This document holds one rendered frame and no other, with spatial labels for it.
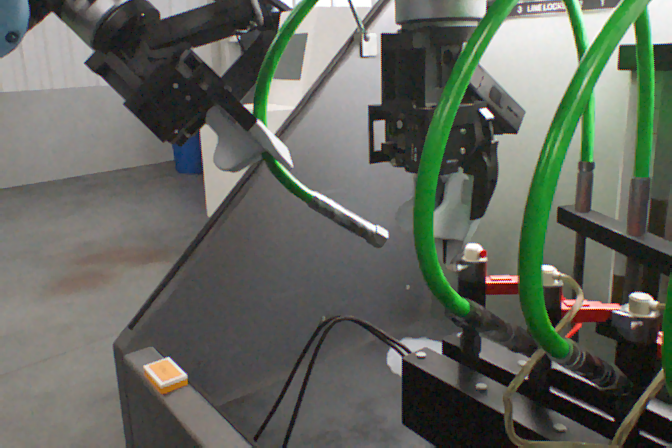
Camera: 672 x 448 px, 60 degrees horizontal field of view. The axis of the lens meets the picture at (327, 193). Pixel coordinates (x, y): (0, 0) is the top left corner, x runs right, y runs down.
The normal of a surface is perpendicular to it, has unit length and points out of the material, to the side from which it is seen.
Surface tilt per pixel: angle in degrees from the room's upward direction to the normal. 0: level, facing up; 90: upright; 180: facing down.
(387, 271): 90
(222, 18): 77
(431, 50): 90
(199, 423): 0
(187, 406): 0
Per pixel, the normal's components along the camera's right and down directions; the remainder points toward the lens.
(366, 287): 0.61, 0.17
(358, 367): -0.04, -0.97
